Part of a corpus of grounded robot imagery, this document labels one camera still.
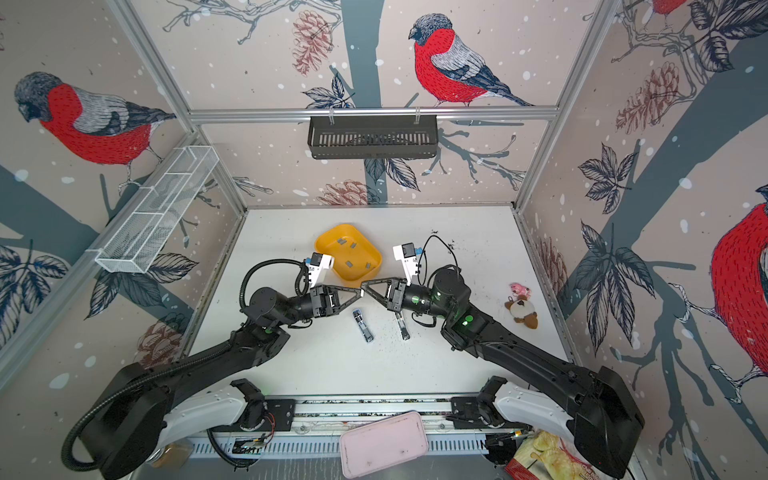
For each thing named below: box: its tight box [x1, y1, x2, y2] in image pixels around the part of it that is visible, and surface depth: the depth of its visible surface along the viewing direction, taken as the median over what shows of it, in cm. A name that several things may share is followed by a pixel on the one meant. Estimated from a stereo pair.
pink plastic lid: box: [339, 410, 429, 479], surface depth 69 cm
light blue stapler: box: [352, 309, 374, 343], surface depth 90 cm
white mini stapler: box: [395, 312, 411, 341], surface depth 89 cm
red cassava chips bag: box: [504, 430, 608, 480], surface depth 66 cm
